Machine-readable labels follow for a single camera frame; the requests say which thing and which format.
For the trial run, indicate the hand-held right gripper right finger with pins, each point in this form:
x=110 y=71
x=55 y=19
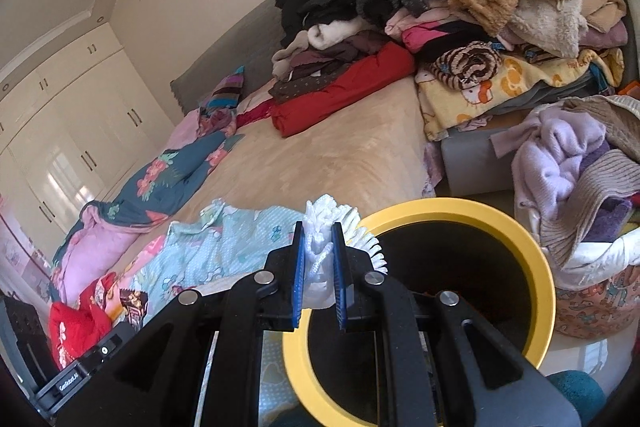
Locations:
x=340 y=277

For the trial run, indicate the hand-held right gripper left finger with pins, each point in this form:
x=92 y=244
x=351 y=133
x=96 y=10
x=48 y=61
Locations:
x=300 y=277

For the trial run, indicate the white ruffled sock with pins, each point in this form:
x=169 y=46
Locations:
x=320 y=217

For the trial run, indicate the red printed cloth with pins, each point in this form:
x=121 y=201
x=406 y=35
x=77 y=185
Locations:
x=70 y=327

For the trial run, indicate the light blue cat print blanket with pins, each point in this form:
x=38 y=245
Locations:
x=240 y=237

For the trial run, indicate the dark snack wrapper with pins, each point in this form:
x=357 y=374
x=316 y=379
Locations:
x=132 y=302

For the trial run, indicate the pink cartoon blanket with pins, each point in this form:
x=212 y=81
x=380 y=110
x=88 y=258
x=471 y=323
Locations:
x=150 y=252

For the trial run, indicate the red white pillow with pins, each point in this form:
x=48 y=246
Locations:
x=255 y=112

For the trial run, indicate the grey box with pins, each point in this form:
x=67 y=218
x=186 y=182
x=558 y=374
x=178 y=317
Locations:
x=470 y=162

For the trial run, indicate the blue floral quilt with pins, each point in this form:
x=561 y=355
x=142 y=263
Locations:
x=160 y=172

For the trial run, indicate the red garment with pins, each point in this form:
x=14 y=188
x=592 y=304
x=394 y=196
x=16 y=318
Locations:
x=345 y=92

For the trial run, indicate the striped colourful pillow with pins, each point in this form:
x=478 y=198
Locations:
x=225 y=94

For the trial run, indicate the dark mauve garment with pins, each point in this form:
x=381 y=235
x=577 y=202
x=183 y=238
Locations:
x=340 y=52

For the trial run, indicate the white wardrobe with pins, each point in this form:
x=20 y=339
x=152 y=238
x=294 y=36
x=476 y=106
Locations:
x=75 y=132

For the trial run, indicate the grey headboard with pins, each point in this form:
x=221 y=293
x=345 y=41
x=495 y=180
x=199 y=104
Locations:
x=235 y=42

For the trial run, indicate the yellow cartoon blanket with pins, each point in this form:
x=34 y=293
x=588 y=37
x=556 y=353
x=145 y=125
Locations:
x=500 y=92

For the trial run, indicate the white fleece garment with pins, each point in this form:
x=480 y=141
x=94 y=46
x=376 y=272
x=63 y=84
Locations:
x=330 y=32

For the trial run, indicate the lavender fleece garment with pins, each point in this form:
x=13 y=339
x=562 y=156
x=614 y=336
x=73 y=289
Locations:
x=555 y=157

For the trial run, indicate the brown striped garment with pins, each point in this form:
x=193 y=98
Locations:
x=465 y=64

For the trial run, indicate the pink printed laundry basket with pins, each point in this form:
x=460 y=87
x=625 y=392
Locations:
x=595 y=302

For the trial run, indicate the teal fuzzy object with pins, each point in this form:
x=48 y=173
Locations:
x=580 y=387

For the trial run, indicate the beige ribbed sweater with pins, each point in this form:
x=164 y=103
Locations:
x=590 y=192

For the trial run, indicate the pink garment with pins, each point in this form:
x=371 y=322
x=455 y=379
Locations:
x=425 y=24

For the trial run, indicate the cream fleece garment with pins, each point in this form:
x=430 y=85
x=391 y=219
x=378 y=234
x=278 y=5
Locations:
x=545 y=22

